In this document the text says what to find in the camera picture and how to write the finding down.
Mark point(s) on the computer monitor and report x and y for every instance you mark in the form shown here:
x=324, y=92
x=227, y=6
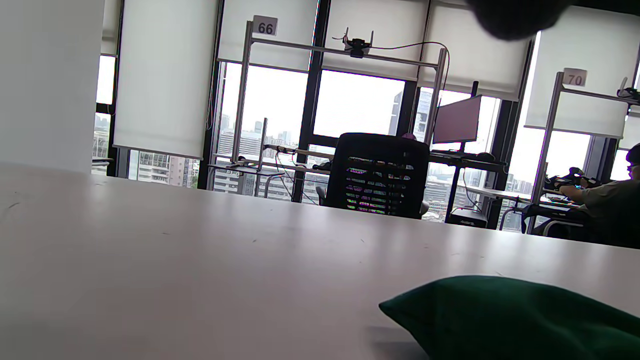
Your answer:
x=457, y=120

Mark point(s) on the person's left hand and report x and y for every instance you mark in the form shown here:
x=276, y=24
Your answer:
x=520, y=17

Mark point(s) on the black computer tower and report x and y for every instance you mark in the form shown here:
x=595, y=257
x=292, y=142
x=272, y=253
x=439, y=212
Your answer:
x=467, y=217

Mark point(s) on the black computer mouse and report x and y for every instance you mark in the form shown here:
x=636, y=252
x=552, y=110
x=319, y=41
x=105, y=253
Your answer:
x=485, y=156

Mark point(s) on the black mesh office chair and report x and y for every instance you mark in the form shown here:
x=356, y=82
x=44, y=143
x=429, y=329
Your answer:
x=375, y=160

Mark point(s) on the row of white roller blinds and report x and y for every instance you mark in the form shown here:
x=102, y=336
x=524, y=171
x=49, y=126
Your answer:
x=165, y=75

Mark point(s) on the black frame camera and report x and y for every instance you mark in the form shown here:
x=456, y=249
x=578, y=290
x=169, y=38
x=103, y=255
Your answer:
x=630, y=93
x=357, y=47

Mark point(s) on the dark standing desk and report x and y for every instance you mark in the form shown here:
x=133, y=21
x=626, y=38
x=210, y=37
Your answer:
x=465, y=157

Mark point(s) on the white number sign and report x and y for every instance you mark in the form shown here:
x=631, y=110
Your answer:
x=575, y=77
x=265, y=26

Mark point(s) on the aluminium frame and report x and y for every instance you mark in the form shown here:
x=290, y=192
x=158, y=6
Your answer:
x=300, y=46
x=549, y=130

